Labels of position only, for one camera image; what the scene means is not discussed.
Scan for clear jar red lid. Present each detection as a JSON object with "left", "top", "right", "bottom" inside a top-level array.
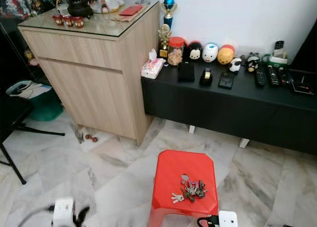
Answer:
[{"left": 167, "top": 37, "right": 186, "bottom": 66}]

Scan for red envelope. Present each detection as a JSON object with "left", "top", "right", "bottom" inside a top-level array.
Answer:
[{"left": 119, "top": 5, "right": 144, "bottom": 16}]

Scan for black low console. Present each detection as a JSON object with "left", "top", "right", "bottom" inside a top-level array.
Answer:
[{"left": 141, "top": 63, "right": 317, "bottom": 156}]

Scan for black chair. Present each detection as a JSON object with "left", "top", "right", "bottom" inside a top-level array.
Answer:
[{"left": 0, "top": 95, "right": 66, "bottom": 185}]

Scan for black television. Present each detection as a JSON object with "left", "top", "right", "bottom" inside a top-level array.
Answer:
[{"left": 291, "top": 31, "right": 317, "bottom": 73}]

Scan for white paper bag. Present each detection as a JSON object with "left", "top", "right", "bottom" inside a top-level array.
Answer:
[{"left": 6, "top": 80, "right": 53, "bottom": 100}]

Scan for black round plush toy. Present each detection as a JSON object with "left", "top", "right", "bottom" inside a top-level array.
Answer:
[{"left": 185, "top": 41, "right": 204, "bottom": 62}]

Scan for small gold trophy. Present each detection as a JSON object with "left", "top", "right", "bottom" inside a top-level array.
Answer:
[{"left": 158, "top": 24, "right": 172, "bottom": 59}]

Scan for green bin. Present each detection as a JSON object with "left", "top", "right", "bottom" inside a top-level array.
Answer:
[{"left": 28, "top": 88, "right": 64, "bottom": 122}]

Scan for pink yellow toy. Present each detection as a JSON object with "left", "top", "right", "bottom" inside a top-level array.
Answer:
[{"left": 24, "top": 49, "right": 38, "bottom": 67}]

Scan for pink tissue pack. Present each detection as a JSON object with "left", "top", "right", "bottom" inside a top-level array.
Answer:
[{"left": 141, "top": 49, "right": 165, "bottom": 79}]

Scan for small red floor object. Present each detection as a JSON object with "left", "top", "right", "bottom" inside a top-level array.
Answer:
[{"left": 83, "top": 133, "right": 99, "bottom": 143}]

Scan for cordless phone in cradle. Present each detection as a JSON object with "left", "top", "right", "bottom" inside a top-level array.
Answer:
[{"left": 269, "top": 40, "right": 289, "bottom": 65}]

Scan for light wooden cabinet glass top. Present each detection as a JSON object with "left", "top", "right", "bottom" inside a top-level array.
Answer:
[{"left": 17, "top": 1, "right": 160, "bottom": 146}]

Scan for small silver keys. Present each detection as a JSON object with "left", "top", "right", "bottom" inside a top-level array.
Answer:
[{"left": 171, "top": 192, "right": 185, "bottom": 204}]

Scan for black wallet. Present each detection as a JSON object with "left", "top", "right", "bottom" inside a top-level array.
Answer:
[{"left": 177, "top": 62, "right": 196, "bottom": 82}]

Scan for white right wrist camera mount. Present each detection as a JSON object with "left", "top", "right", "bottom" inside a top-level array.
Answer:
[{"left": 218, "top": 211, "right": 238, "bottom": 227}]

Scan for small white dog figure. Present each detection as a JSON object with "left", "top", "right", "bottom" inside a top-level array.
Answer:
[{"left": 229, "top": 57, "right": 243, "bottom": 72}]

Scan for yellow round plush toy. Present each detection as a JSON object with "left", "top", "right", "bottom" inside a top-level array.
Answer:
[{"left": 217, "top": 44, "right": 236, "bottom": 65}]

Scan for white round plush toy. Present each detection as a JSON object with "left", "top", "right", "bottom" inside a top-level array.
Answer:
[{"left": 202, "top": 43, "right": 219, "bottom": 63}]

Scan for white figurine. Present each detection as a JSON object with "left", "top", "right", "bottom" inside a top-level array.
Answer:
[{"left": 92, "top": 0, "right": 124, "bottom": 13}]

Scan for red plastic stool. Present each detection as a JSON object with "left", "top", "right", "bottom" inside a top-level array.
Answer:
[{"left": 148, "top": 149, "right": 219, "bottom": 227}]

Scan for blue gold trophy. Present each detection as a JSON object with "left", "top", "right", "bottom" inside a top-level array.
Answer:
[{"left": 161, "top": 0, "right": 178, "bottom": 30}]

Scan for black flat box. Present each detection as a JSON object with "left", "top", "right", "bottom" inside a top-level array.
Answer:
[{"left": 288, "top": 71, "right": 316, "bottom": 95}]

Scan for black phone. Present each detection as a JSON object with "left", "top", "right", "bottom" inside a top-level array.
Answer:
[{"left": 218, "top": 71, "right": 235, "bottom": 90}]

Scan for black tape dispenser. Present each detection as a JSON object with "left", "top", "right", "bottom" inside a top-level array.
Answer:
[{"left": 200, "top": 67, "right": 213, "bottom": 86}]

